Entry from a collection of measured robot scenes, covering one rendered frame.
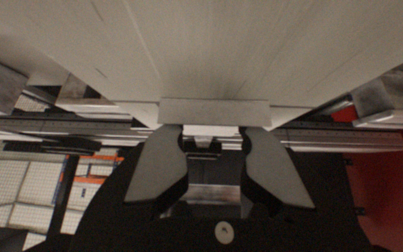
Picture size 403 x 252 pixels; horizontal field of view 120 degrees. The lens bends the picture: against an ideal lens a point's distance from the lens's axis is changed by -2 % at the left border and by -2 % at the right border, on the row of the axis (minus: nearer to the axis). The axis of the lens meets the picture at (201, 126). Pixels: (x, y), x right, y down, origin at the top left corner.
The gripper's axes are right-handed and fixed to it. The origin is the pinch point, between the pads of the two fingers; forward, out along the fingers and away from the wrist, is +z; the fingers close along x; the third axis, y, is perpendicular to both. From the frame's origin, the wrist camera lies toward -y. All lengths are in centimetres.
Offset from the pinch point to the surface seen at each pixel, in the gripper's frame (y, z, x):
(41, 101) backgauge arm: 12, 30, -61
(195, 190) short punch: 12.3, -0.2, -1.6
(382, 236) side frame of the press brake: 65, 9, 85
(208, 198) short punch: 12.9, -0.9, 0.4
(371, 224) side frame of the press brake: 65, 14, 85
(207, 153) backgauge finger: 21.2, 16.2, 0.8
